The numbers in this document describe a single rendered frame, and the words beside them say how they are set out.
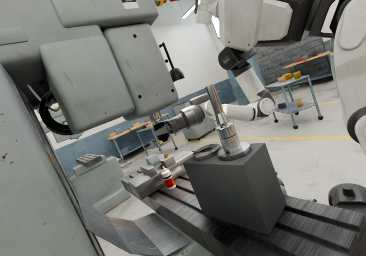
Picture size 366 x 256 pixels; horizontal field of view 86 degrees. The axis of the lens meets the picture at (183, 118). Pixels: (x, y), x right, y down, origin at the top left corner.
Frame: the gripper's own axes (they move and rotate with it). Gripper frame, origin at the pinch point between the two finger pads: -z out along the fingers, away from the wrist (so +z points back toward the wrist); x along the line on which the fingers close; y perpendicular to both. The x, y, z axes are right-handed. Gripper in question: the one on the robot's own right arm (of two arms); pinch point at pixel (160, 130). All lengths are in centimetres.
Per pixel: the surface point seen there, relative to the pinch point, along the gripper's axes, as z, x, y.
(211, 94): 9.7, 34.8, -7.7
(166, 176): -4.5, -7.3, 21.1
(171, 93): 7.7, 8.3, -12.0
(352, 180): 155, -48, 124
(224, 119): 10.3, 35.3, -0.6
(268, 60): 612, -581, -2
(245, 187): 6.5, 40.3, 15.1
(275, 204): 13.3, 39.1, 24.2
